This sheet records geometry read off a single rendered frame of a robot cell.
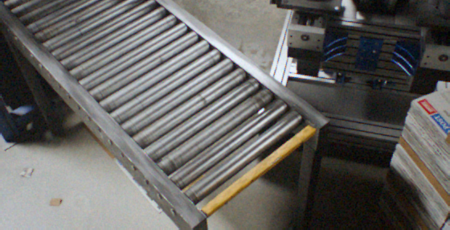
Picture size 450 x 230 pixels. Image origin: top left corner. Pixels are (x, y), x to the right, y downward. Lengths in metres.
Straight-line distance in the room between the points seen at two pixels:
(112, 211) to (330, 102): 1.12
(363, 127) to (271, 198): 0.52
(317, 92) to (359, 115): 0.23
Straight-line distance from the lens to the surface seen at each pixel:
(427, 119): 1.70
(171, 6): 2.05
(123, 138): 1.63
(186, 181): 1.52
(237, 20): 3.20
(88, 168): 2.60
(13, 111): 2.78
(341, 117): 2.41
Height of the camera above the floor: 2.07
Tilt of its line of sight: 49 degrees down
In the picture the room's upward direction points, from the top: 3 degrees counter-clockwise
